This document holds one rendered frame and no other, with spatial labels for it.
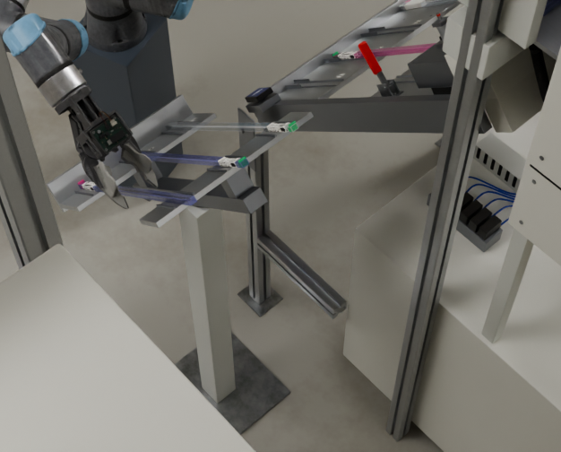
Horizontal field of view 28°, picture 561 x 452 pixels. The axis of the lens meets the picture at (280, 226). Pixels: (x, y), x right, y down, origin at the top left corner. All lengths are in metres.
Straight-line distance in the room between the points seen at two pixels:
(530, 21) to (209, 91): 1.90
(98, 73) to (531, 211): 1.31
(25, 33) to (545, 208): 0.90
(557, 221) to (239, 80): 1.74
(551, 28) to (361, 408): 1.40
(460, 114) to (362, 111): 0.33
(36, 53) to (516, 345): 1.03
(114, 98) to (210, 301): 0.69
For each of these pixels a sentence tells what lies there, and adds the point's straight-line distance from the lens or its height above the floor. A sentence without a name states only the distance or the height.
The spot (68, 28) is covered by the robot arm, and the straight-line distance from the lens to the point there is 2.06.
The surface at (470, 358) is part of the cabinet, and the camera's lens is 2.27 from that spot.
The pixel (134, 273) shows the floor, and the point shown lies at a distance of 2.98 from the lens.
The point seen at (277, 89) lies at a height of 0.73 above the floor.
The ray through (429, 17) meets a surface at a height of 0.84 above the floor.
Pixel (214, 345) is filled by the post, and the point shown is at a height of 0.30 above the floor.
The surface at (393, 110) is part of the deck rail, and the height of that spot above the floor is 1.05.
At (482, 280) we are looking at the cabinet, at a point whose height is 0.62.
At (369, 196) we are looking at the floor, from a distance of 3.10.
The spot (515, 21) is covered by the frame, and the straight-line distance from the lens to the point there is 1.56.
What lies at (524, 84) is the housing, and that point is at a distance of 1.77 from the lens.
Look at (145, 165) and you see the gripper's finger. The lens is 1.99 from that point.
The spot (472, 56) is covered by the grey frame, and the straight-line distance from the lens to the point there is 1.62.
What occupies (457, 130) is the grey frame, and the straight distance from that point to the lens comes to 1.74.
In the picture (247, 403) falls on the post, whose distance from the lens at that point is 2.77.
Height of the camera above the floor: 2.52
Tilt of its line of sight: 56 degrees down
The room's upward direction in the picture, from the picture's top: straight up
